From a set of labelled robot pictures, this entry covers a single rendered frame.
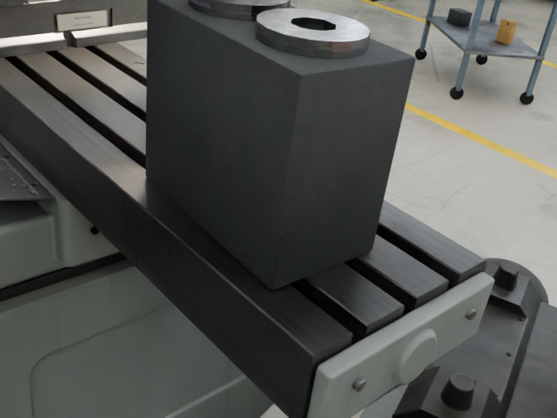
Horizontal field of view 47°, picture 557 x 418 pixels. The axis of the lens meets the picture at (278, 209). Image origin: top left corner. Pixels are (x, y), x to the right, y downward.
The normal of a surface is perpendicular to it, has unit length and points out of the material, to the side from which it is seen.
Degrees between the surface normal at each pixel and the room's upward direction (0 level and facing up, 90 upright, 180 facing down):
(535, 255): 0
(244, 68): 90
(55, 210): 90
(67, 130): 0
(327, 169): 90
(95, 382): 90
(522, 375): 0
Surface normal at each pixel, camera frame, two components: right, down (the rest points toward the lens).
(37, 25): 0.69, 0.43
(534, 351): 0.11, -0.85
